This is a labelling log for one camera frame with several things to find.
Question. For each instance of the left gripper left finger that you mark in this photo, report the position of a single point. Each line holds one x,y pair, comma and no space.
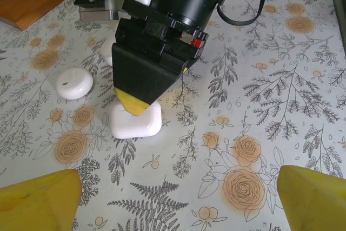
35,204

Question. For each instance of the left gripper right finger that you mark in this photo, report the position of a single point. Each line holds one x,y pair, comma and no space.
316,204

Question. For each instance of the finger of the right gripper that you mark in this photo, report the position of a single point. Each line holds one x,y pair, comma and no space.
185,70
143,79

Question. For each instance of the clear glass with white base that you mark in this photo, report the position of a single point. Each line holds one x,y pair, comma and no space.
106,51

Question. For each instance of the square white earbud case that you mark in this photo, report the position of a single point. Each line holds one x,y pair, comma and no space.
140,128

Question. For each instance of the round white earbud case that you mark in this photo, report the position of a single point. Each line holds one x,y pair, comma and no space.
74,85

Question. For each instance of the gold glass rack stand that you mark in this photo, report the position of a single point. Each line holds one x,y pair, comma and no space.
32,1

